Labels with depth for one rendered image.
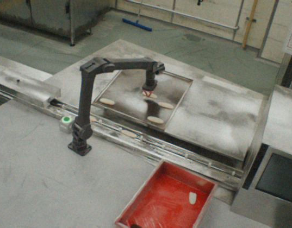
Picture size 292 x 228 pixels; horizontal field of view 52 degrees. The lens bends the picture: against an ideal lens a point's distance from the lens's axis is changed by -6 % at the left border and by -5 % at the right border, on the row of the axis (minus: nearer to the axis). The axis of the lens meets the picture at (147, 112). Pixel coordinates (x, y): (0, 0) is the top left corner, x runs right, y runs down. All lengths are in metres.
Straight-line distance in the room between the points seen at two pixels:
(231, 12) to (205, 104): 3.34
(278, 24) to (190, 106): 3.09
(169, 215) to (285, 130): 0.67
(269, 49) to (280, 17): 0.53
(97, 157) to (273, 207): 0.96
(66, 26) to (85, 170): 3.12
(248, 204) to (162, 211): 0.42
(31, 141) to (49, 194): 0.41
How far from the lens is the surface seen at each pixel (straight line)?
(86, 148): 1.81
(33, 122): 2.04
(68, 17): 4.50
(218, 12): 5.31
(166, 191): 1.65
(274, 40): 4.99
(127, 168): 1.74
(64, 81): 2.39
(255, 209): 1.62
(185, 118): 1.96
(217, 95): 2.15
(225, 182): 1.73
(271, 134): 1.39
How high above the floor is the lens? 2.12
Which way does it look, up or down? 38 degrees down
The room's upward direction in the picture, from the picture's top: 7 degrees clockwise
